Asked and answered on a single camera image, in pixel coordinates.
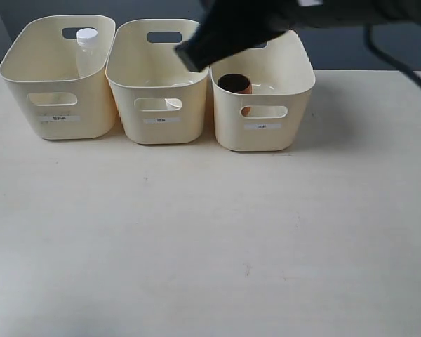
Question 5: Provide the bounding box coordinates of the white paper cup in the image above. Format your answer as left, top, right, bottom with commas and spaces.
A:
164, 81, 193, 111

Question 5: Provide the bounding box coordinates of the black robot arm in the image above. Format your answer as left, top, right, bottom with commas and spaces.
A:
175, 0, 421, 72

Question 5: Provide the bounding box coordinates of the cream right storage bin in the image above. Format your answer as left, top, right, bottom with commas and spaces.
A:
210, 31, 316, 152

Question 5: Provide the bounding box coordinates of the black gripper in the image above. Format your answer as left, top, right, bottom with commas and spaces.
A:
175, 0, 300, 72

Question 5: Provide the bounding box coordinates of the cream middle storage bin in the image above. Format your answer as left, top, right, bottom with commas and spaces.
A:
105, 19, 209, 145

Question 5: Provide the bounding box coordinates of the clear plastic bottle white cap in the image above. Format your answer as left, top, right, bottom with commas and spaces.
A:
76, 28, 102, 78

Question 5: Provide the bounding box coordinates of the brown wooden cup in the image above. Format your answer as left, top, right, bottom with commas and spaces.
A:
217, 72, 253, 117

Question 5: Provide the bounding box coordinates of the cream storage bin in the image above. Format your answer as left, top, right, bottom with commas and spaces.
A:
0, 15, 117, 140
105, 19, 209, 145
210, 31, 316, 152

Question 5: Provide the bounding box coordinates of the cream left storage bin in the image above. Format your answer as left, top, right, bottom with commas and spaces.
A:
0, 15, 117, 140

